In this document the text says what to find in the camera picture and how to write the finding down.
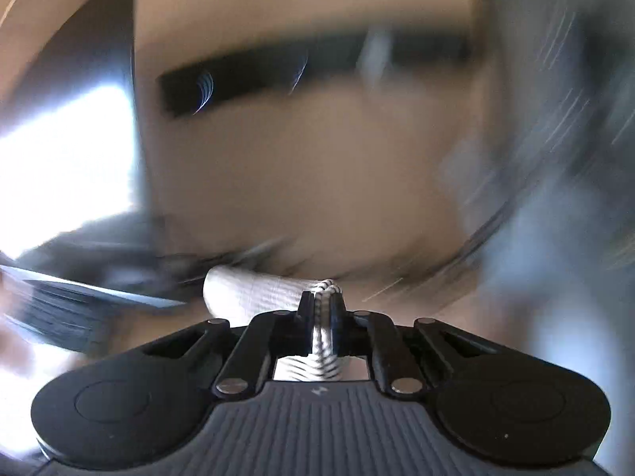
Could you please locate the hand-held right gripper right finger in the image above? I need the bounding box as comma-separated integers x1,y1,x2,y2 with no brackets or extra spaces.
327,292,498,400

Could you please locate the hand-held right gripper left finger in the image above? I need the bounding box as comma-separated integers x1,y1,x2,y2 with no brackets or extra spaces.
143,290,318,400

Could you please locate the striped white garment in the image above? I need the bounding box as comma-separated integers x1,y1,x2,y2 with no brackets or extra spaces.
202,264,349,384

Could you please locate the black strip with lights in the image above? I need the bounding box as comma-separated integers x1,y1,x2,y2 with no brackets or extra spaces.
158,32,474,119

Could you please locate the grey cloth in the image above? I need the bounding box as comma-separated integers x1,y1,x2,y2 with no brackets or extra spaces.
437,0,635,348

